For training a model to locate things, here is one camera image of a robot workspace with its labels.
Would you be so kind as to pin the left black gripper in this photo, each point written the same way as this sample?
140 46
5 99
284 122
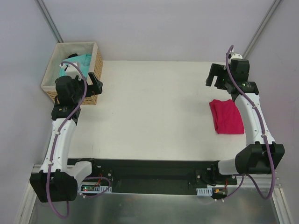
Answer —
94 86

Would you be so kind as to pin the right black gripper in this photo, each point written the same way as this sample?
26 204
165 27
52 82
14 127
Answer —
215 76

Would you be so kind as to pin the wicker basket with liner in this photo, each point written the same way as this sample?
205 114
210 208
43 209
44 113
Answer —
61 52

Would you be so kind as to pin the pink t shirt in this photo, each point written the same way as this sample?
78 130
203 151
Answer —
226 117

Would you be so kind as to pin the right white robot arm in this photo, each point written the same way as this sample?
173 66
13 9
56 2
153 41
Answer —
262 154

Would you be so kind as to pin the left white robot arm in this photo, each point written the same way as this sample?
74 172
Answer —
55 181

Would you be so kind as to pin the teal t shirt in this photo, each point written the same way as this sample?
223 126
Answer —
83 62

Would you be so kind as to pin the black garment in basket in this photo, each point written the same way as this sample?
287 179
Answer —
72 55

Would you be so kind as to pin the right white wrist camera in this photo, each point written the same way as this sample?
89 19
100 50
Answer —
234 55

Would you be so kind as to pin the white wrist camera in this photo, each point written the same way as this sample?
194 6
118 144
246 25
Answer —
68 70
234 55

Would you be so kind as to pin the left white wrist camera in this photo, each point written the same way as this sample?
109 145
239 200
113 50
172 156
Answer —
68 70

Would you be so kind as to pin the left aluminium frame post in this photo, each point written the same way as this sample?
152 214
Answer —
50 22

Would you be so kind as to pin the aluminium frame post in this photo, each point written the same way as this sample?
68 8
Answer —
262 27
50 22

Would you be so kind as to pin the right aluminium frame post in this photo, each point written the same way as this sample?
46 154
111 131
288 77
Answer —
262 27

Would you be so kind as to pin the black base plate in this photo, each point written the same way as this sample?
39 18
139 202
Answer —
158 177

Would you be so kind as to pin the left white cable duct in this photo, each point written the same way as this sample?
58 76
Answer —
91 189

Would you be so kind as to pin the white cable duct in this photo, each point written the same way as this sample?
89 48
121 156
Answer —
204 191
91 189

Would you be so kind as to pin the right white cable duct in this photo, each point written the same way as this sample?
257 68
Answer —
204 191

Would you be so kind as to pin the front aluminium rail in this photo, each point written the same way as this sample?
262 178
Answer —
263 181

